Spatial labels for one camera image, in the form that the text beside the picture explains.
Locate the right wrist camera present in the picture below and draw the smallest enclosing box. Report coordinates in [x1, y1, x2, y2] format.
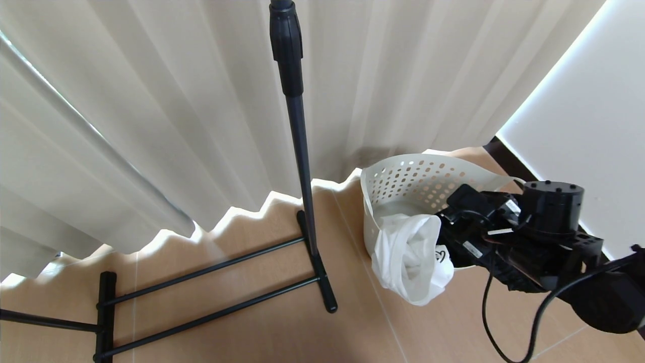
[445, 184, 523, 223]

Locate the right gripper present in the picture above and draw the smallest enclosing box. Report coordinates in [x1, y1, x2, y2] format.
[436, 209, 570, 278]

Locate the white laundry basket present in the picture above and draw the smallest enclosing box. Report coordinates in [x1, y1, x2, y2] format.
[360, 153, 526, 271]

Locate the black clothes rack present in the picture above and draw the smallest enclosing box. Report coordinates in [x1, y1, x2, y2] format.
[0, 0, 339, 363]

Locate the beige curtain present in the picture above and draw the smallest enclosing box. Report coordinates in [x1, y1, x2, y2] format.
[0, 0, 608, 281]

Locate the white printed t-shirt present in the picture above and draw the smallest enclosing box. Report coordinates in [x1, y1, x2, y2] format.
[371, 213, 455, 307]

